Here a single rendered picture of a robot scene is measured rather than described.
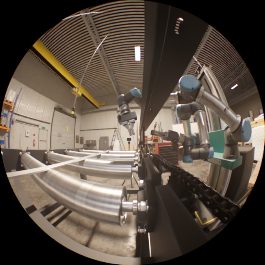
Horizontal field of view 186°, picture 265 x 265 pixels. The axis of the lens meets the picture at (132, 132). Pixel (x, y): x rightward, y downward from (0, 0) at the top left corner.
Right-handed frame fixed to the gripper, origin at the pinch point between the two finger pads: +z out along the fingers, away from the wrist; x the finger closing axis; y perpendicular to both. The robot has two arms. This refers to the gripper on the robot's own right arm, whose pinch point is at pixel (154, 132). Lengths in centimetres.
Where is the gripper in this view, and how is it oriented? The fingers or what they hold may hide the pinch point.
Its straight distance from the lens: 52.3
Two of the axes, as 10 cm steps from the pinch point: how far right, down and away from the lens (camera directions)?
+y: 2.3, -9.6, 1.4
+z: -9.7, -2.2, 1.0
